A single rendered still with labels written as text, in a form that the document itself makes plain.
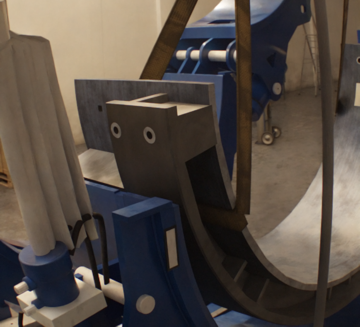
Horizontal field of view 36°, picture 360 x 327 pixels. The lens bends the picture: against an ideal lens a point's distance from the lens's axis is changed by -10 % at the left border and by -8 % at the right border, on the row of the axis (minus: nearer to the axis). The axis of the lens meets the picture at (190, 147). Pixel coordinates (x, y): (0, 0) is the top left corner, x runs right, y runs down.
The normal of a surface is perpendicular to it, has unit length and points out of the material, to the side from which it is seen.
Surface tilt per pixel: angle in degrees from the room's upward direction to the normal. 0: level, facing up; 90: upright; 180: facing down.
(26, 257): 8
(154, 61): 104
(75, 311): 90
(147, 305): 90
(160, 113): 93
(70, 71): 90
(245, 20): 81
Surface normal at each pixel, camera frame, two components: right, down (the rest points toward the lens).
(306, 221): -0.24, -0.89
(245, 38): 0.80, -0.07
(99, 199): -0.67, 0.29
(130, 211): -0.06, -0.97
